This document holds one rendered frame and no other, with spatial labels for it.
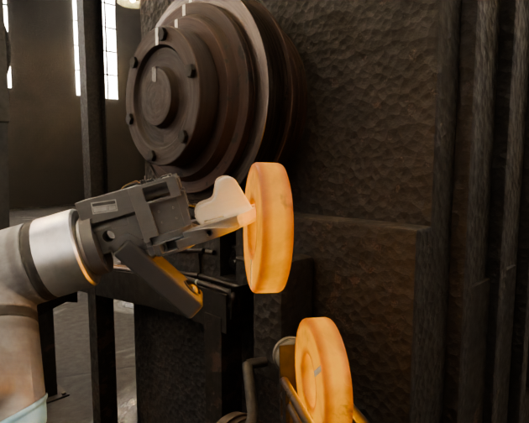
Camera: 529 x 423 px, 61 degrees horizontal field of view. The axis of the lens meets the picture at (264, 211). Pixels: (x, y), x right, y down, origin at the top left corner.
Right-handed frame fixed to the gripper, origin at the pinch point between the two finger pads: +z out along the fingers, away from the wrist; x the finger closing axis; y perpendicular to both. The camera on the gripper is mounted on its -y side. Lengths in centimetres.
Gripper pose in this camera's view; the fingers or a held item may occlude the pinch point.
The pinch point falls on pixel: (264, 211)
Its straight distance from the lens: 53.0
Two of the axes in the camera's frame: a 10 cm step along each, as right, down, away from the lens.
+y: -2.7, -9.5, -1.6
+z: 9.5, -2.9, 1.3
